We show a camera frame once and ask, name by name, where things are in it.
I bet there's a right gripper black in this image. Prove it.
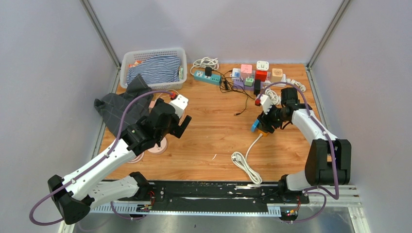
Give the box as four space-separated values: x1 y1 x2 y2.
257 101 288 133

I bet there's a blue cube socket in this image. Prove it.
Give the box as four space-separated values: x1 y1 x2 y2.
251 119 259 133

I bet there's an orange power strip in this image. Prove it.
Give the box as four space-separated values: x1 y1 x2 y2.
257 129 269 137

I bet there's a round pink power strip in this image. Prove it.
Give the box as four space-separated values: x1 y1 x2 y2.
147 138 168 154

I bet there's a light pink usb charger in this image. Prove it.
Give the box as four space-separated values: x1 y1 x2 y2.
149 101 155 109

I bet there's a white cord edge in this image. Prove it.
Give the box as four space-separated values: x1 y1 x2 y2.
230 133 264 186

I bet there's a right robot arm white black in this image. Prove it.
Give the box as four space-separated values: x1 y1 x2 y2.
255 85 352 203

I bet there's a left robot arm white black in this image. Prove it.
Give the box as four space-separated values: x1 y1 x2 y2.
48 95 191 224

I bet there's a tan cube socket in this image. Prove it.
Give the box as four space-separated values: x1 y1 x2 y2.
270 68 283 83

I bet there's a red cube socket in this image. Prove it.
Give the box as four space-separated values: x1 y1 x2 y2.
255 70 268 82

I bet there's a white cube socket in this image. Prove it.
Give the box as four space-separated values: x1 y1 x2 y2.
256 61 270 71

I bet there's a pink cube socket back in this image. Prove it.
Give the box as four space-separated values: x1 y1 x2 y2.
240 64 253 80

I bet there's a white long power strip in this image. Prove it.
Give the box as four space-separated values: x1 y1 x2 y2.
230 67 287 88

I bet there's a black power adapter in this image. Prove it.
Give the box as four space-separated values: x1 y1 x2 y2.
253 79 261 96

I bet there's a green small adapter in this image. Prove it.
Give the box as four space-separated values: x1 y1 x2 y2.
244 78 254 87

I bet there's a purple power strip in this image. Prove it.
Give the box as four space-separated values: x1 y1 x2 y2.
232 78 254 91

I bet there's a teal power strip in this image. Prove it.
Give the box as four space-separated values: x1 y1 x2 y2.
193 70 221 86

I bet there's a blue white striped cloth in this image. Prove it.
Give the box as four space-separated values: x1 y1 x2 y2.
126 55 181 85

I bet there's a dark grey checked cloth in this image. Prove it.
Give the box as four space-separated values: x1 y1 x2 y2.
94 75 153 136

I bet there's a black charger on teal strip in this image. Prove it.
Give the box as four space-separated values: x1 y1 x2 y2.
205 67 213 77

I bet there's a white plastic basket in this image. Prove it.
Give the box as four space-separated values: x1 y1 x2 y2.
120 48 188 90

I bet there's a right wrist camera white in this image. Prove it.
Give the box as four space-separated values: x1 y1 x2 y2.
255 94 274 115

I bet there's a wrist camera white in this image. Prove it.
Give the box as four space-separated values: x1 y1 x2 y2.
169 94 189 118
255 94 274 115

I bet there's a white coiled cord middle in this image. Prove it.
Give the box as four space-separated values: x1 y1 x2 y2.
264 79 307 106

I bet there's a white coiled cord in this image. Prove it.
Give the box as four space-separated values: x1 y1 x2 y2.
189 56 220 77
264 79 307 106

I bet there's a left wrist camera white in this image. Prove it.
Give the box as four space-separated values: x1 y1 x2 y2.
169 94 189 118

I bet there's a pink usb cable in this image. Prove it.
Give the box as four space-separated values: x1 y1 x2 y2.
157 90 188 126

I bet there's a pink power strip cord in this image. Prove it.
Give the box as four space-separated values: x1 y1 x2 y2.
127 152 145 164

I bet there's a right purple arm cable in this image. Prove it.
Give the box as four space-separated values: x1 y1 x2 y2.
257 82 341 224

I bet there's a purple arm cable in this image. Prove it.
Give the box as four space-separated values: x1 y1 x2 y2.
257 82 341 224
29 90 174 226

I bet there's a black thin cable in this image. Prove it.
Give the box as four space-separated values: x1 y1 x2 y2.
212 69 258 117

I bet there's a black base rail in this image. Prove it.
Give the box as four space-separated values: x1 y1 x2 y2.
92 180 309 217

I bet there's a white coiled cord back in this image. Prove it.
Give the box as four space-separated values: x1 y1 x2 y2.
189 56 220 77

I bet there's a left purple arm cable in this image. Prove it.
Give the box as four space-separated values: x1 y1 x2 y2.
29 90 174 226

